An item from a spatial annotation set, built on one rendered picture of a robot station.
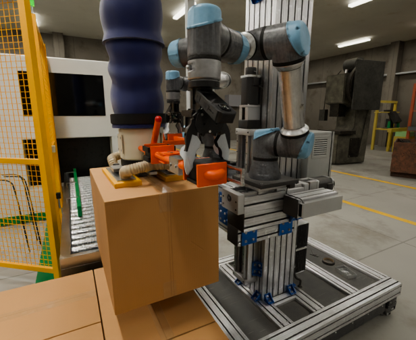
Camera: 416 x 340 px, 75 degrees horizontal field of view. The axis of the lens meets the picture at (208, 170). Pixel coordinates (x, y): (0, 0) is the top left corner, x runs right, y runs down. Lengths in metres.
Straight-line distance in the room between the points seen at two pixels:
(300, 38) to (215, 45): 0.46
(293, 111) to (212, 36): 0.59
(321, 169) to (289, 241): 0.48
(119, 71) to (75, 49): 10.42
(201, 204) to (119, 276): 0.36
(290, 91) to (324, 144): 0.67
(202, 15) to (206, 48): 0.07
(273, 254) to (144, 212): 1.00
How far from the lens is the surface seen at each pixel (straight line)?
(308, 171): 1.64
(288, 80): 1.08
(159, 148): 0.91
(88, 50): 11.55
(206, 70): 0.61
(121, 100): 1.10
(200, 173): 0.58
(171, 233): 0.98
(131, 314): 1.27
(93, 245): 1.85
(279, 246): 1.72
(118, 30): 1.13
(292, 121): 1.14
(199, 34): 0.63
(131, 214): 0.91
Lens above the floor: 1.34
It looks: 12 degrees down
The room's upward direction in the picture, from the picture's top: straight up
